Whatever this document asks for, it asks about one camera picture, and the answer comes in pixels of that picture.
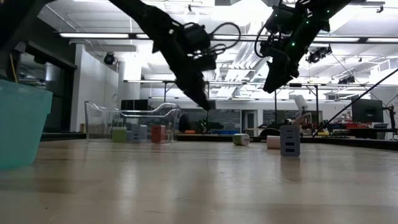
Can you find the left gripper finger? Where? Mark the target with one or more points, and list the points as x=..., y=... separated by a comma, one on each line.
x=194, y=87

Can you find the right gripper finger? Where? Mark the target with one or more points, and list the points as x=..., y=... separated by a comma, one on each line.
x=280, y=74

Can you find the red multiport charger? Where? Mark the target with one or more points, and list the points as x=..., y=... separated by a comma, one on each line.
x=158, y=134

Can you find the light blue multiport charger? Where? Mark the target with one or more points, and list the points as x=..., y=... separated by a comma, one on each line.
x=289, y=141
x=133, y=136

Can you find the white green cube charger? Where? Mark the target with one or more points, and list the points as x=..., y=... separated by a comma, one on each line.
x=119, y=134

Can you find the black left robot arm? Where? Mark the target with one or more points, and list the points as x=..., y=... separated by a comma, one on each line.
x=140, y=12

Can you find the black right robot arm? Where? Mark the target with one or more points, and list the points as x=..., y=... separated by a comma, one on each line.
x=329, y=9

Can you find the person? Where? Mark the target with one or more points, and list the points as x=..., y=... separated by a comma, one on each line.
x=184, y=124

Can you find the pink cube charger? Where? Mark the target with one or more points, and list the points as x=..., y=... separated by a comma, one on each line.
x=273, y=142

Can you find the small green plug charger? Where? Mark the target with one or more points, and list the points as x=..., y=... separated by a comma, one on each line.
x=241, y=139

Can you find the black ceiling spotlight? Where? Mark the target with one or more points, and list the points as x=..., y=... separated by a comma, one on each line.
x=109, y=58

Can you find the black computer monitor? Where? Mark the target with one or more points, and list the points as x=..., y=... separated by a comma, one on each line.
x=367, y=110

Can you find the long ceiling light bar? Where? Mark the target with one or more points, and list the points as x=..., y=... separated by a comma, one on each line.
x=93, y=35

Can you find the clear plastic bin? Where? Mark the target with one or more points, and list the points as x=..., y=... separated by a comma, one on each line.
x=99, y=123

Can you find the green plastic bin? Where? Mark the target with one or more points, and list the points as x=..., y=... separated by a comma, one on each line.
x=21, y=124

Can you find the black metal gantry frame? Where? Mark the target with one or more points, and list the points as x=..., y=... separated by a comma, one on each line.
x=275, y=105

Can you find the black wall screen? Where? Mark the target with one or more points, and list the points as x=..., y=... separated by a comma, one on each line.
x=133, y=104

